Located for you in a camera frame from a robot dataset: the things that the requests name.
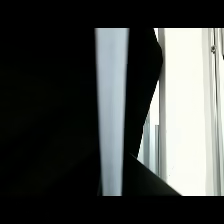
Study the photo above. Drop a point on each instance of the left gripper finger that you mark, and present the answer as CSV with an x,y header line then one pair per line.
x,y
146,181

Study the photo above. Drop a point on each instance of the silver frame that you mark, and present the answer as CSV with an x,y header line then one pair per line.
x,y
162,100

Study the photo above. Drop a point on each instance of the black garment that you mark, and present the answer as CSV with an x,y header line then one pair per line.
x,y
50,100

